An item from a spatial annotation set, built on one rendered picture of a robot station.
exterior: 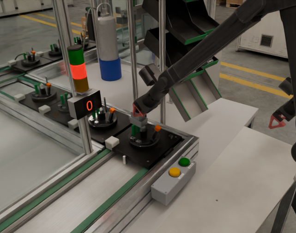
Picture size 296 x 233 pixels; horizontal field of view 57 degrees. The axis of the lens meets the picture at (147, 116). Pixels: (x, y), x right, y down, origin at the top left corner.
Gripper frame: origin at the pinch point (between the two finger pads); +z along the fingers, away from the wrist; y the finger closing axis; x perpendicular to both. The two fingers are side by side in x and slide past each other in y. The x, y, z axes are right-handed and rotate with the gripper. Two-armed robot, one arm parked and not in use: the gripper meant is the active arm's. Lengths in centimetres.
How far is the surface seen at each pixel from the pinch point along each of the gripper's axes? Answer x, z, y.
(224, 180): 43.9, -5.1, -9.9
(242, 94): 38, 110, -256
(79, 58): -23.1, -16.4, 19.5
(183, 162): 26.7, -5.2, 1.9
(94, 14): -91, 57, -75
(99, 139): -2.0, 19.6, 10.7
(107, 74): -45, 63, -53
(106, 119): -8.7, 22.6, -0.7
